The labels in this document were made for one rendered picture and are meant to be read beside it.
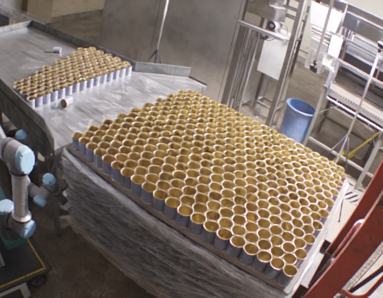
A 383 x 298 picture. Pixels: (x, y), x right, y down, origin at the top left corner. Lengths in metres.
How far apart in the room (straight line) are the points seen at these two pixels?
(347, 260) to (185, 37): 3.74
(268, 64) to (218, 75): 0.67
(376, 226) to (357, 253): 0.17
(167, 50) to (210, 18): 0.87
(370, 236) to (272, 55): 3.28
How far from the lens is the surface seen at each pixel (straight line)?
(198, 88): 2.90
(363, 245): 1.41
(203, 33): 4.38
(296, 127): 4.49
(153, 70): 3.02
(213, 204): 1.59
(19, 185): 1.60
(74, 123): 2.20
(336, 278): 1.56
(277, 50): 4.25
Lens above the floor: 2.23
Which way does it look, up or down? 33 degrees down
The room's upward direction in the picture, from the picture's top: 13 degrees clockwise
